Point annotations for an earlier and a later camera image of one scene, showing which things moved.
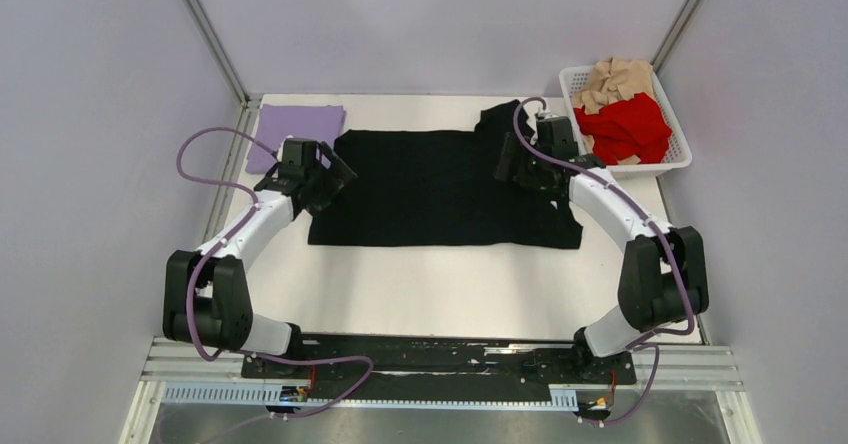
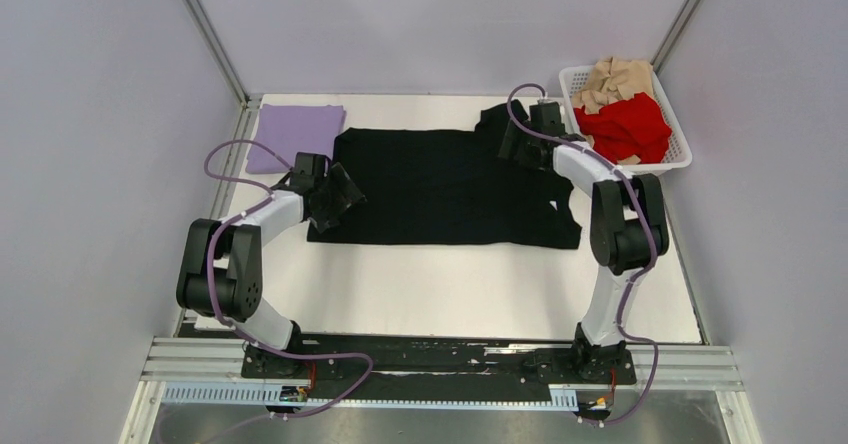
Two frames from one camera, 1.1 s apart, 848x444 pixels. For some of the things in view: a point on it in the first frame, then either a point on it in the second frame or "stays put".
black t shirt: (440, 190) stays put
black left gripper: (341, 173) → (345, 196)
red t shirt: (628, 127) stays put
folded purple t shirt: (275, 123) stays put
